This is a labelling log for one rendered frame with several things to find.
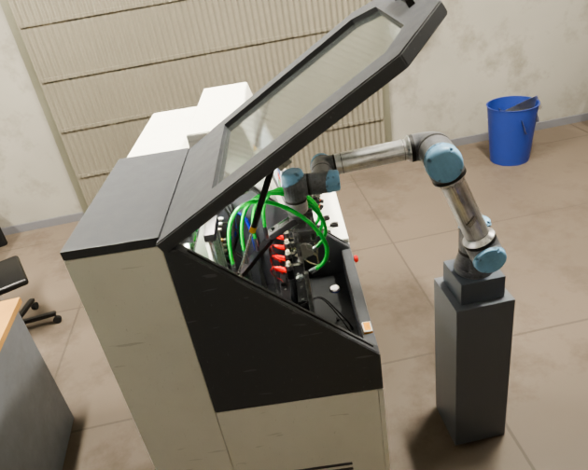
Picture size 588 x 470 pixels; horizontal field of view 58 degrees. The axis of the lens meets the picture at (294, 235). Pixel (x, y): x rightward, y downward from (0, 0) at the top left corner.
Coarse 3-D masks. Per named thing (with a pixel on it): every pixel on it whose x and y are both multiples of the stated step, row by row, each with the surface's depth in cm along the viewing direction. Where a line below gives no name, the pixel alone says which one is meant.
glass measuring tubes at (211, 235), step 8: (216, 216) 197; (208, 224) 192; (216, 224) 192; (208, 232) 187; (216, 232) 190; (208, 240) 187; (216, 240) 192; (208, 248) 188; (216, 248) 190; (216, 256) 191; (224, 256) 204; (224, 264) 202
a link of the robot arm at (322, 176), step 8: (320, 168) 178; (328, 168) 179; (312, 176) 174; (320, 176) 173; (328, 176) 173; (336, 176) 173; (312, 184) 173; (320, 184) 173; (328, 184) 173; (336, 184) 173; (312, 192) 175; (320, 192) 175; (328, 192) 175
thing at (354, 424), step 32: (224, 416) 181; (256, 416) 182; (288, 416) 183; (320, 416) 183; (352, 416) 184; (384, 416) 185; (256, 448) 190; (288, 448) 191; (320, 448) 192; (352, 448) 193; (384, 448) 194
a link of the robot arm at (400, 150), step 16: (384, 144) 183; (400, 144) 181; (416, 144) 179; (320, 160) 183; (336, 160) 183; (352, 160) 183; (368, 160) 182; (384, 160) 182; (400, 160) 184; (416, 160) 183
